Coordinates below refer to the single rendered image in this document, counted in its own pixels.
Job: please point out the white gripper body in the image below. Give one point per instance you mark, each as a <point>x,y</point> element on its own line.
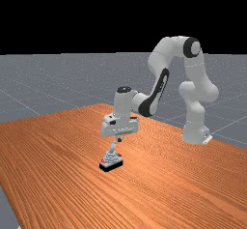
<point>119,126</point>

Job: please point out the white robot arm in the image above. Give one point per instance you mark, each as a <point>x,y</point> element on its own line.
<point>195,75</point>

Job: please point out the grey toggle switch black base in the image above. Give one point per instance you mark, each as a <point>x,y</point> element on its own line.
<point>111,159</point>

